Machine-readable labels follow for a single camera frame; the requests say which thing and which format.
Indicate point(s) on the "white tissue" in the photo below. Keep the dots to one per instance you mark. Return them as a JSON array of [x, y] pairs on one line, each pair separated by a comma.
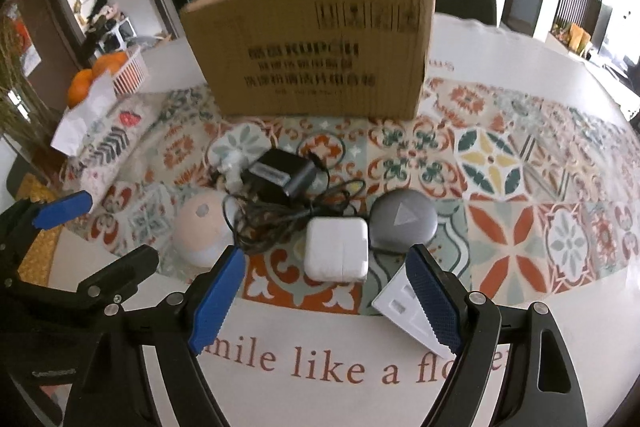
[[82, 117]]

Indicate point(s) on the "brown cardboard box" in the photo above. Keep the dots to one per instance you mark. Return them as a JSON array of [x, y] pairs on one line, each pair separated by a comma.
[[310, 52]]

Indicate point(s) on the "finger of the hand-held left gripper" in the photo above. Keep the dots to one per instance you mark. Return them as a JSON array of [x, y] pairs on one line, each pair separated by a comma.
[[125, 269], [62, 209]]

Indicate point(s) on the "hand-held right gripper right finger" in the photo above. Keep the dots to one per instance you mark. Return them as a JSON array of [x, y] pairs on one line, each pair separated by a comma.
[[434, 302]]

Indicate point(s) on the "cluttered white shoe rack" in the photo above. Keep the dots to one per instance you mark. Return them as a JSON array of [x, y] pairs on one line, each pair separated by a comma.
[[107, 27]]

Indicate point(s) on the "grey round device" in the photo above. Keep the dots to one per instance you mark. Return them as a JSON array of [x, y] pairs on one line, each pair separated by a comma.
[[400, 219]]

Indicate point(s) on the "white plastic basket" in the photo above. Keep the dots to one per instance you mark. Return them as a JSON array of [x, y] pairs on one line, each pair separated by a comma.
[[131, 74]]

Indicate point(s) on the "white TV console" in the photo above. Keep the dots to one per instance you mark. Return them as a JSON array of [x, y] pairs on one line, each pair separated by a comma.
[[600, 57]]

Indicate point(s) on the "white square charger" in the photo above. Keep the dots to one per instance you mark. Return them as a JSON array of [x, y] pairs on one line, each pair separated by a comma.
[[337, 249]]

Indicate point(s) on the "yellow woven cushion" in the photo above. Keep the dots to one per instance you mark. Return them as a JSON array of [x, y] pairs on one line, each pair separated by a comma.
[[37, 247]]

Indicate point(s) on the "red and white door poster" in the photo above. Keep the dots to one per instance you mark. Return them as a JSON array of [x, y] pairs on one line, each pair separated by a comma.
[[22, 42]]

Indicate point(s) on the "white USB hub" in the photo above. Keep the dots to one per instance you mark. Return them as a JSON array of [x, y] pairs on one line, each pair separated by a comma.
[[395, 303]]

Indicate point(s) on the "patterned tissue pouch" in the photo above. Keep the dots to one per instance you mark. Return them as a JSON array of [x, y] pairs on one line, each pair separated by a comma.
[[112, 139]]

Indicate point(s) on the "brown wooden door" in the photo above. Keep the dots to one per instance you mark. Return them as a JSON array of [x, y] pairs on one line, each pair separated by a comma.
[[45, 37]]

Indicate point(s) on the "round peach night light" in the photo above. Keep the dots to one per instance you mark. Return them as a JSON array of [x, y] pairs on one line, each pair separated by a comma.
[[200, 232]]

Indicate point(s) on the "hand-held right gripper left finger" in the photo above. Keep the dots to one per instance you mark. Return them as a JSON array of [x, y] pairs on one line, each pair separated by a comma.
[[216, 302]]

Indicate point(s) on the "patterned tablecloth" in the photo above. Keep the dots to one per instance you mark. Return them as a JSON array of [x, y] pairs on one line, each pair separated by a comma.
[[500, 207]]

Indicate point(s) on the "orange fruit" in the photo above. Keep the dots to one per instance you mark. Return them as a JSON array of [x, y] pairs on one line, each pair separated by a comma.
[[111, 62], [80, 89]]

